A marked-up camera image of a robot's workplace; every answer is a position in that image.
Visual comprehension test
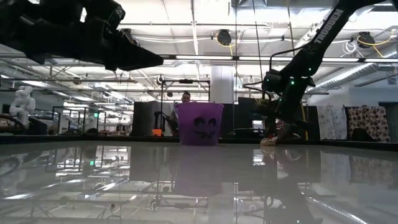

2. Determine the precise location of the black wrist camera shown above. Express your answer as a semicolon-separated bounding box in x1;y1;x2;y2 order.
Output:
83;0;126;31
261;70;284;94

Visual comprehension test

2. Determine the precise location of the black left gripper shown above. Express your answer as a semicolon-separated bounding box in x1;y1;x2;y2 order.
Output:
72;17;165;72

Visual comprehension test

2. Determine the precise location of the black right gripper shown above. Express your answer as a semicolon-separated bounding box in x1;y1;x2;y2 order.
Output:
265;83;316;141

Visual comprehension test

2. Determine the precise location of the black tubular frame rig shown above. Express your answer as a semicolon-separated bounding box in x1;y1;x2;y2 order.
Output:
159;79;211;138

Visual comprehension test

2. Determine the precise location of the black partition panel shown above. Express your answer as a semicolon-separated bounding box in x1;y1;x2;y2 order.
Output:
223;96;265;138
130;101;177;137

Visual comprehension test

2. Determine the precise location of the overhead LED light bar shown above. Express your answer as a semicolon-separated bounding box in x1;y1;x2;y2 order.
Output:
161;54;398;63

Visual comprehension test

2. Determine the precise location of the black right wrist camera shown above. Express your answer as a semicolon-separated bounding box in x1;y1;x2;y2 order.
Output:
261;70;284;94

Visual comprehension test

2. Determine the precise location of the black ceiling cable reel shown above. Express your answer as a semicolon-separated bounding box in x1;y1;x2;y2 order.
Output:
216;29;233;47
357;30;376;49

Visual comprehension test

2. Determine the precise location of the white patterned hanging cloth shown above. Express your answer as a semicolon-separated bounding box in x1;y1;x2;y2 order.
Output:
317;104;348;141

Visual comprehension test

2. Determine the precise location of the white candy bar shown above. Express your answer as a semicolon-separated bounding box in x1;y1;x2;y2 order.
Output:
259;136;278;147

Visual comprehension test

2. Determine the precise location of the brown patterned hanging cloth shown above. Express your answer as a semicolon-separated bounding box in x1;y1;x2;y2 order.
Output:
347;105;391;143

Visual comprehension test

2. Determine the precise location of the white building pillar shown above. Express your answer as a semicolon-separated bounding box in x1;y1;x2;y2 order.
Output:
210;65;234;103

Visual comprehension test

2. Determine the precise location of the person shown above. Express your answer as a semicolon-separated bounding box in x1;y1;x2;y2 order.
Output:
169;91;192;135

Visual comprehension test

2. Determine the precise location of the purple halloween bucket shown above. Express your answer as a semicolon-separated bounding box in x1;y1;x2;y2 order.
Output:
174;101;224;146

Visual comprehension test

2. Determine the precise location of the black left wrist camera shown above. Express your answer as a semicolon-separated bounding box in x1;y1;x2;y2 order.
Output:
83;0;126;31

